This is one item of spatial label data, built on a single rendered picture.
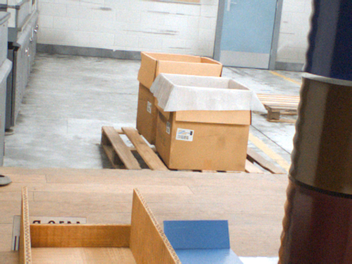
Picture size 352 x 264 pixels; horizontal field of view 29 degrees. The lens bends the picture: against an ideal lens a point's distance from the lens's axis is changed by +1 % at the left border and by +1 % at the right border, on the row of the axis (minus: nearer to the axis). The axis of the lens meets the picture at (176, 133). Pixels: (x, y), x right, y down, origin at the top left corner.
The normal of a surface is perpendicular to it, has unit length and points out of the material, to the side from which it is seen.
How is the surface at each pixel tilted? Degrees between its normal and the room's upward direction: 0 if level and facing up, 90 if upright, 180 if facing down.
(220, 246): 60
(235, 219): 0
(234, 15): 90
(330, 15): 76
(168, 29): 90
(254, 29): 90
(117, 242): 90
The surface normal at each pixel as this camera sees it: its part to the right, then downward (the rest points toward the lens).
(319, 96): -0.72, -0.18
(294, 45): 0.17, 0.22
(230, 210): 0.09, -0.97
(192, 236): 0.29, -0.29
